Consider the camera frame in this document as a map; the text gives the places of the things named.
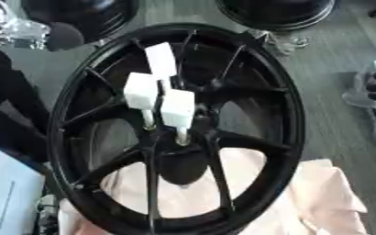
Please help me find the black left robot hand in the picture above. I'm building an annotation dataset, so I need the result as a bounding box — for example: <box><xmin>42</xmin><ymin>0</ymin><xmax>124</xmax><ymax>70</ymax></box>
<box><xmin>43</xmin><ymin>21</ymin><xmax>87</xmax><ymax>52</ymax></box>

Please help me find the white flat panel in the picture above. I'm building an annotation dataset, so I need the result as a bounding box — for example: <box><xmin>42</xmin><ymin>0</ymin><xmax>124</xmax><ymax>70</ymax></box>
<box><xmin>0</xmin><ymin>140</ymin><xmax>49</xmax><ymax>235</ymax></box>

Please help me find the black spoked wheel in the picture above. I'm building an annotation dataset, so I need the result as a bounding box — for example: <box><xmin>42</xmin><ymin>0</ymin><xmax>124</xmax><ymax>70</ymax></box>
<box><xmin>45</xmin><ymin>23</ymin><xmax>307</xmax><ymax>235</ymax></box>

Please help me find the crumpled clear plastic wrap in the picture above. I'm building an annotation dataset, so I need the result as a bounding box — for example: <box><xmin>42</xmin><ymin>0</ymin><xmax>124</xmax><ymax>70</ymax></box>
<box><xmin>247</xmin><ymin>28</ymin><xmax>312</xmax><ymax>58</ymax></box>

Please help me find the black round wheel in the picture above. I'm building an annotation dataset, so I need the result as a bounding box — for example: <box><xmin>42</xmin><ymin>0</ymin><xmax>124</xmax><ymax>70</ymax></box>
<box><xmin>214</xmin><ymin>0</ymin><xmax>339</xmax><ymax>31</ymax></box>
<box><xmin>19</xmin><ymin>0</ymin><xmax>142</xmax><ymax>44</ymax></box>

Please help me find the white pin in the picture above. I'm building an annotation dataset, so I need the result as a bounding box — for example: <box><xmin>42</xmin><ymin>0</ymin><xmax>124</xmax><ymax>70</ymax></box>
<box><xmin>159</xmin><ymin>88</ymin><xmax>198</xmax><ymax>146</ymax></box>
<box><xmin>122</xmin><ymin>72</ymin><xmax>161</xmax><ymax>130</ymax></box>
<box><xmin>143</xmin><ymin>41</ymin><xmax>179</xmax><ymax>90</ymax></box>

